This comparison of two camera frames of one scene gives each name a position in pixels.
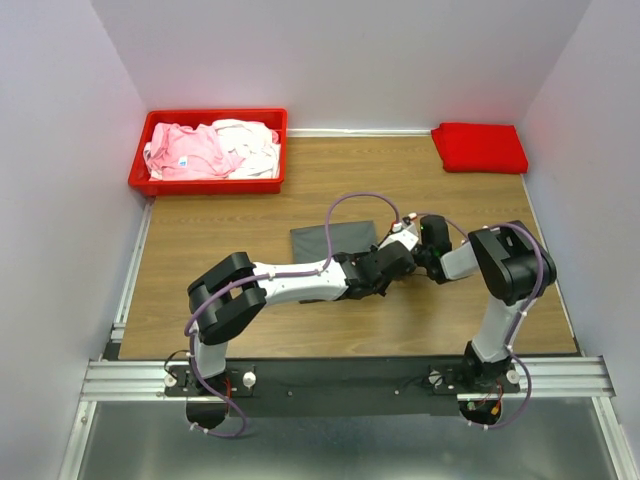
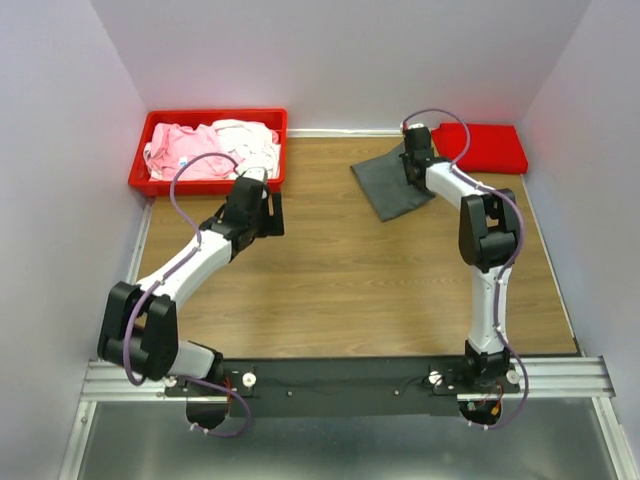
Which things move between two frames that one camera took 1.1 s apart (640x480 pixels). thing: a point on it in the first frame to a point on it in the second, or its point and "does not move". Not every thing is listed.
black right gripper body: x=421 y=253 to x=406 y=163
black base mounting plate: x=348 y=386 does not move
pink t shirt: x=181 y=152 does not move
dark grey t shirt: x=310 y=245 to x=385 y=182
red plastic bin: x=275 y=118 does not move
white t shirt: x=252 y=140 does not move
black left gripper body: x=380 y=288 to x=258 y=221
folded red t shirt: x=470 y=147 does not move
